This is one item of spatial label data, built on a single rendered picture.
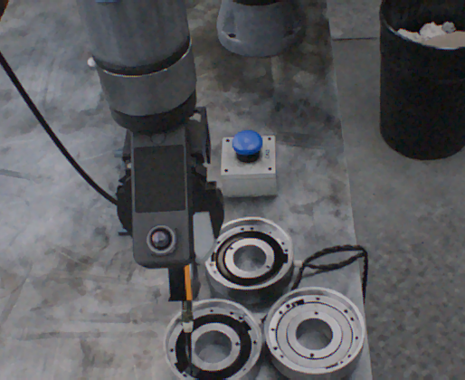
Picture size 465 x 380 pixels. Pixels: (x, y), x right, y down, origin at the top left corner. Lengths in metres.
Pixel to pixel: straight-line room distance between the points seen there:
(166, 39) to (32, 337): 0.45
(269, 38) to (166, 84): 0.62
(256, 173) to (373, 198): 1.14
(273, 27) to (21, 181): 0.46
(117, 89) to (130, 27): 0.06
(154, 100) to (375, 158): 1.62
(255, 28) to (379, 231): 0.94
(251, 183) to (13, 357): 0.36
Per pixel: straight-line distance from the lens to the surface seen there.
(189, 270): 0.66
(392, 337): 1.72
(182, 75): 0.51
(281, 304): 0.76
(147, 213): 0.53
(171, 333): 0.76
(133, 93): 0.51
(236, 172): 0.87
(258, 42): 1.12
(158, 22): 0.48
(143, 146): 0.54
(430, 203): 1.99
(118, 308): 0.82
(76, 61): 1.19
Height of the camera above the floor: 1.47
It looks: 47 degrees down
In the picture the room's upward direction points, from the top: 7 degrees counter-clockwise
